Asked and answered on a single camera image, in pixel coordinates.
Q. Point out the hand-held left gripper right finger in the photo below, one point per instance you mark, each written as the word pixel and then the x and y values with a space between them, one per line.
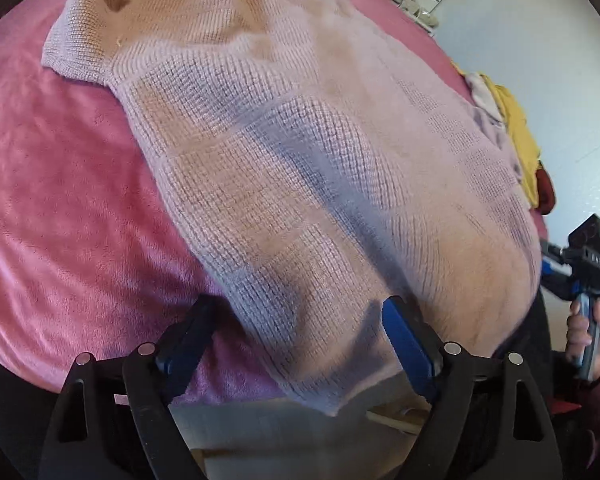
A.
pixel 407 350

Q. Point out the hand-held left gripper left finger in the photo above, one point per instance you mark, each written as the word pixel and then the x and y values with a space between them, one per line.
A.
pixel 186 357

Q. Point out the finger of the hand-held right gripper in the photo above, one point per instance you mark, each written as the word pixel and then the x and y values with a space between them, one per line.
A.
pixel 555 267

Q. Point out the pink knit sweater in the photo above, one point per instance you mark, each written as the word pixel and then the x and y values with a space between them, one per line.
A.
pixel 305 160

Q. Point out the person's right hand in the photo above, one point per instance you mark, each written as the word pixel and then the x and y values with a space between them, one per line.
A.
pixel 576 332

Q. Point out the dark red cloth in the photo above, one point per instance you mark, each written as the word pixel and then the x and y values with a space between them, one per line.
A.
pixel 545 190

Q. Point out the yellow cloth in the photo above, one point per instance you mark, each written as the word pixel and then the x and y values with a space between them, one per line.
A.
pixel 517 130

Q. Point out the pale pink cloth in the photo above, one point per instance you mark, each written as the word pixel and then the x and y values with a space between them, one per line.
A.
pixel 482 92

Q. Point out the pink bed blanket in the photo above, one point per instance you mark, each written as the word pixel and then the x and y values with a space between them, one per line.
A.
pixel 55 185

